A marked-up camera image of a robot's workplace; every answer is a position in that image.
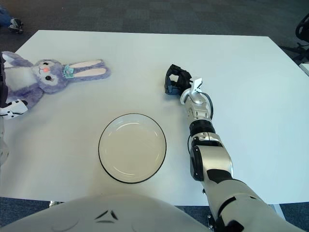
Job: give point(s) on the purple plush bunny doll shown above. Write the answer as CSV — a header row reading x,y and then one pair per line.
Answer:
x,y
50,77

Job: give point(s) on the white plate with black rim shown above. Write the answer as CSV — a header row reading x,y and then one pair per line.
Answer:
x,y
132,148

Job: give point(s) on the person's leg in jeans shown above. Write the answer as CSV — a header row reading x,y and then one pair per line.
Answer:
x,y
4,17

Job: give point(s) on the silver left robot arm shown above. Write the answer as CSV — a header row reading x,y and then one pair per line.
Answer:
x,y
13,110

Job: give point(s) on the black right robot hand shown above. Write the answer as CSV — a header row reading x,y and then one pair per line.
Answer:
x,y
181,81

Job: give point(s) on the grey robot torso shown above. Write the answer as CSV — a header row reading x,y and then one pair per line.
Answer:
x,y
108,215

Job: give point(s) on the white furniture corner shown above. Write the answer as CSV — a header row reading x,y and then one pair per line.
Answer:
x,y
305,70

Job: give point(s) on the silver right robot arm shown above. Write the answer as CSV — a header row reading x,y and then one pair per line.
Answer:
x,y
212,159

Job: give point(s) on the white table leg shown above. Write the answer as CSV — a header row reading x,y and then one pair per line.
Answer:
x,y
277,211

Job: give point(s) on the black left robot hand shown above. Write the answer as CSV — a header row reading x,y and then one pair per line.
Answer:
x,y
3,82

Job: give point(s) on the grey sneaker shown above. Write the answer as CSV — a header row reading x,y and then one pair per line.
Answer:
x,y
17,25

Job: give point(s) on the black office chair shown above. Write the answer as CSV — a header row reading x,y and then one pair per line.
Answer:
x,y
303,31

